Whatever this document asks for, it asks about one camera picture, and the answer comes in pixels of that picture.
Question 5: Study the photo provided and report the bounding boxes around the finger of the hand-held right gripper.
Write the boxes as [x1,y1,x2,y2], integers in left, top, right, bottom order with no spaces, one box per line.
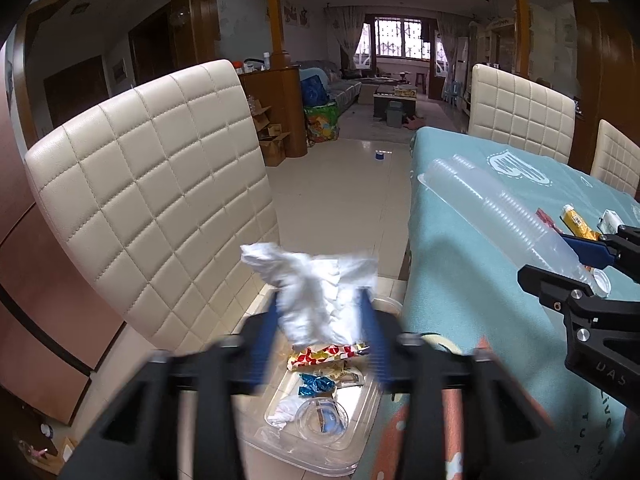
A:
[517,264,598,314]
[560,225,640,268]

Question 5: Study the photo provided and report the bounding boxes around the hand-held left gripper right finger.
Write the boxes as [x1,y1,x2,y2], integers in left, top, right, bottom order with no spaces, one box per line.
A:
[357,287,556,480]

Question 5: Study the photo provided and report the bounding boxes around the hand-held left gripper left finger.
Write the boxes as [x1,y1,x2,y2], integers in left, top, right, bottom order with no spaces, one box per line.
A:
[60,292,281,480]

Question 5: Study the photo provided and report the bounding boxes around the white and yellow wrapper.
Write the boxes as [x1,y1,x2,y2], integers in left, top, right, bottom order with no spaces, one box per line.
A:
[320,365,366,388]

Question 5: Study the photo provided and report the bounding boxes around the red and yellow wrapper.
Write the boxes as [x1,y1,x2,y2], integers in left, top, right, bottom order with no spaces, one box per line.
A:
[286,341,371,368]

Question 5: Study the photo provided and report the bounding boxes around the large white tissue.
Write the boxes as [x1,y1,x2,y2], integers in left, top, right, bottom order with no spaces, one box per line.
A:
[240,242,378,348]

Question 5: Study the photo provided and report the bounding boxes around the blue foil wrapper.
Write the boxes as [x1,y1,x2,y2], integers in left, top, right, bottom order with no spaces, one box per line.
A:
[298,373,337,398]

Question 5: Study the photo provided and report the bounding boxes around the small white tissue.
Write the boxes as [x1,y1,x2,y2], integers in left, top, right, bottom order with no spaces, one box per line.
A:
[265,397,306,431]

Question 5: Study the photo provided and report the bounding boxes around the clear plastic bottle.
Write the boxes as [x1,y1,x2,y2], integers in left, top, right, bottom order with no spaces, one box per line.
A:
[417,154,612,297]

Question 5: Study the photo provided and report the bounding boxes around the small clear round lid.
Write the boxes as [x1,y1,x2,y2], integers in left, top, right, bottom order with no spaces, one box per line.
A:
[294,396,349,443]

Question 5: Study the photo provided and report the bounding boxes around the clear plastic tray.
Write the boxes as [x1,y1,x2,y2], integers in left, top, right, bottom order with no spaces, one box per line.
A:
[240,295,403,478]

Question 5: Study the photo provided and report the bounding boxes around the white milk carton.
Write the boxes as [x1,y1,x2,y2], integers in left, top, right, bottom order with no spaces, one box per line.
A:
[597,210,623,235]

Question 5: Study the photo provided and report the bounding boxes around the cream quilted chair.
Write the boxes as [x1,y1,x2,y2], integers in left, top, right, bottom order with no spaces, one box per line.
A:
[468,63,577,165]
[24,59,281,376]
[590,120,640,196]

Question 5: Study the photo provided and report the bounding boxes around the cardboard box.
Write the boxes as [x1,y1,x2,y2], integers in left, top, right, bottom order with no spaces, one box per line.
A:
[252,105,273,136]
[259,132,292,167]

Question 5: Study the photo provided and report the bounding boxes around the colourful woven bag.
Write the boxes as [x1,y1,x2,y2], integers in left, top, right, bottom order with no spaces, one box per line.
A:
[304,102,341,143]

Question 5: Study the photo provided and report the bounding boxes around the white standing air conditioner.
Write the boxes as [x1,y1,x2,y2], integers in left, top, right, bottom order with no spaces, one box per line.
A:
[452,36,472,93]

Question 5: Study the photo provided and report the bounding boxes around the blue cushion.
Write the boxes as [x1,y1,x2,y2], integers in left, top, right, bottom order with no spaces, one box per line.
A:
[301,76,331,108]

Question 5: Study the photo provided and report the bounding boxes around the coffee table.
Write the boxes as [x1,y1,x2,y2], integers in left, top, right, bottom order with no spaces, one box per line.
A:
[372,85,418,118]

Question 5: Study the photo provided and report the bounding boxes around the patterned curtain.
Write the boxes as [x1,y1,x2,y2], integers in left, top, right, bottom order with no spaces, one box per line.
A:
[436,12,471,91]
[325,5,373,68]

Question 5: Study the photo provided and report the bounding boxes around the grey sofa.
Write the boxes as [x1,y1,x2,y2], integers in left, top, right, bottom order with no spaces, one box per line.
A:
[295,60,363,111]

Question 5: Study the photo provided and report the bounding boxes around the barred window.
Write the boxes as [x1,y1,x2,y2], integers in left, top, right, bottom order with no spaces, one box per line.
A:
[367,16,436,61]

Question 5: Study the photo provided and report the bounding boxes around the wall pictures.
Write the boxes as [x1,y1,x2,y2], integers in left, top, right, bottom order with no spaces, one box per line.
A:
[282,2,311,26]

